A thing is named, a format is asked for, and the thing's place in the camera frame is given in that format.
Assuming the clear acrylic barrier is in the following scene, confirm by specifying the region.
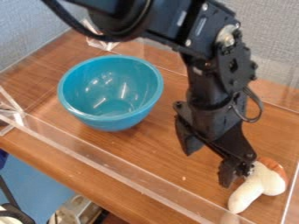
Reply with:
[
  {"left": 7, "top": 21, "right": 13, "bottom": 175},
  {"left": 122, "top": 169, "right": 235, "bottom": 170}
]
[
  {"left": 4, "top": 115, "right": 255, "bottom": 224},
  {"left": 112, "top": 25, "right": 299, "bottom": 113}
]

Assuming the clear acrylic back barrier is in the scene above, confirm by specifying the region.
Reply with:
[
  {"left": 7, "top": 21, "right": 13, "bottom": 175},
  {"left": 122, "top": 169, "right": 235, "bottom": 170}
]
[{"left": 112, "top": 25, "right": 299, "bottom": 113}]

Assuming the black white object bottom left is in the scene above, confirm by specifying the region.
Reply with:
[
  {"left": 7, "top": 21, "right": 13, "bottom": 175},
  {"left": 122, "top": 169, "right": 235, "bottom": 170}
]
[{"left": 0, "top": 204, "right": 36, "bottom": 224}]

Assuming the white power strip below table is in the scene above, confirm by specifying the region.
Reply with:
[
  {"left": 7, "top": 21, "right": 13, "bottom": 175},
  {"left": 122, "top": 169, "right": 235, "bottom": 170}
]
[{"left": 48, "top": 194, "right": 103, "bottom": 224}]

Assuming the clear acrylic front barrier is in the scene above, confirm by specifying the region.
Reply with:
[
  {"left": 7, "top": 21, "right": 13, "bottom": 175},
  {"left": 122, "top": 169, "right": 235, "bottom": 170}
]
[{"left": 4, "top": 115, "right": 255, "bottom": 224}]

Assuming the white brown toy mushroom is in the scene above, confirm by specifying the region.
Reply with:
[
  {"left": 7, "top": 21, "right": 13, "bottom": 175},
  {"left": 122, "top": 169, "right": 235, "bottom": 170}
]
[{"left": 228, "top": 157, "right": 288, "bottom": 214}]

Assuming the blue bowl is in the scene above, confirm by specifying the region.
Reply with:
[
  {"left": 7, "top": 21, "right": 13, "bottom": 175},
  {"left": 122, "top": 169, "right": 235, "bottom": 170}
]
[{"left": 57, "top": 55, "right": 164, "bottom": 132}]

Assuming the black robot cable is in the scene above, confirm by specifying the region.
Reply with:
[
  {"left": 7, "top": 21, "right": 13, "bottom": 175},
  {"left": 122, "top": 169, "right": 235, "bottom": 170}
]
[{"left": 228, "top": 87, "right": 264, "bottom": 123}]

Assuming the clear acrylic corner bracket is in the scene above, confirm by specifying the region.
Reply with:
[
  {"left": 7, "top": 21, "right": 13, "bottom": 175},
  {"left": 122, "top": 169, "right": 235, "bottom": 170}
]
[
  {"left": 81, "top": 19, "right": 119, "bottom": 51},
  {"left": 0, "top": 86, "right": 25, "bottom": 137}
]

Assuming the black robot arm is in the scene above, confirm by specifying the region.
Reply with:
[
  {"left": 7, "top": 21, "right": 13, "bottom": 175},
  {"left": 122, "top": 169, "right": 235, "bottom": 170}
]
[{"left": 41, "top": 0, "right": 258, "bottom": 187}]

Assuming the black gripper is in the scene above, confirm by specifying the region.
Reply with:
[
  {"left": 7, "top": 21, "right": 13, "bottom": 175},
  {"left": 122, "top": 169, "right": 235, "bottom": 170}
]
[{"left": 172, "top": 99, "right": 258, "bottom": 189}]

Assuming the clear acrylic corner bracket left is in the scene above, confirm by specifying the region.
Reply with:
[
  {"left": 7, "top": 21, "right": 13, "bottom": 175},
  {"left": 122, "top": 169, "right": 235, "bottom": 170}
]
[{"left": 0, "top": 86, "right": 25, "bottom": 137}]

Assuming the clear acrylic corner bracket back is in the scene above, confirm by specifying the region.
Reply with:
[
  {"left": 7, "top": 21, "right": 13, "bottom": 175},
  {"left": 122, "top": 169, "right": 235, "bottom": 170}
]
[{"left": 81, "top": 19, "right": 119, "bottom": 51}]

